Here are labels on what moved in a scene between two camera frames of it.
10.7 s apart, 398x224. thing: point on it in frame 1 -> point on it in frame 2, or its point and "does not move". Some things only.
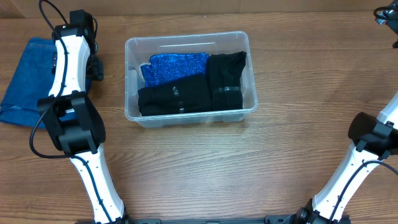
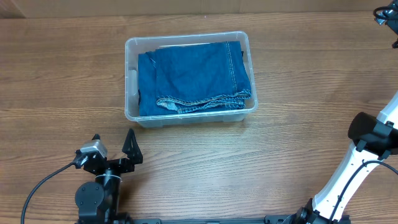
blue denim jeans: x=30 y=81 -> x=202 y=77
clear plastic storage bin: x=188 y=79 does not move
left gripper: x=97 y=70 -> x=112 y=163
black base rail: x=270 y=219 does not move
